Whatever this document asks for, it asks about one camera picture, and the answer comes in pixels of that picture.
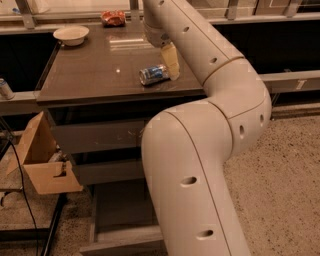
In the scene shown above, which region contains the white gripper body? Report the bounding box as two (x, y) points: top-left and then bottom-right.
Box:
(143, 21), (171, 48)

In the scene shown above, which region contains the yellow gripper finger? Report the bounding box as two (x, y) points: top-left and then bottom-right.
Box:
(161, 43), (180, 81)

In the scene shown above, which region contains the blue silver redbull can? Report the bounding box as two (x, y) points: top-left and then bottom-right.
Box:
(139, 64), (169, 86)

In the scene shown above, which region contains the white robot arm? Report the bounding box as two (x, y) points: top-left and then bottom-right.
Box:
(142, 0), (271, 256)

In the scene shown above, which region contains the grey drawer cabinet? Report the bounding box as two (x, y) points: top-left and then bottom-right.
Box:
(35, 20), (208, 256)

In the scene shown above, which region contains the grey top drawer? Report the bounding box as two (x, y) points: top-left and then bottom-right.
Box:
(51, 120), (145, 154)

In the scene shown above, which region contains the grey middle drawer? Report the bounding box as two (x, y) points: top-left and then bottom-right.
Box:
(73, 159), (144, 185)

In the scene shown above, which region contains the silver can on ledge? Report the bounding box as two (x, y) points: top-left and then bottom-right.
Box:
(0, 78), (14, 100)

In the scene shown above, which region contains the grey open bottom drawer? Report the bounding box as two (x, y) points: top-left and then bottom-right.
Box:
(80, 179), (165, 256)

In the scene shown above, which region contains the crumpled orange snack bag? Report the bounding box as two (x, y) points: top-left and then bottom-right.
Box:
(100, 10), (126, 27)

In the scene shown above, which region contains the white ceramic bowl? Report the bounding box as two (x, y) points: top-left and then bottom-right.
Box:
(53, 26), (89, 46)

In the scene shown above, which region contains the grey metal railing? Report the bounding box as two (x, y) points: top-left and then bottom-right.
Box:
(0, 70), (320, 116)

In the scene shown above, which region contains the open cardboard box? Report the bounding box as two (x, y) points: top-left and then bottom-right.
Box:
(6, 112), (83, 195)

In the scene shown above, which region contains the black cable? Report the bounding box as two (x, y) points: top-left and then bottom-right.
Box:
(0, 138), (41, 256)

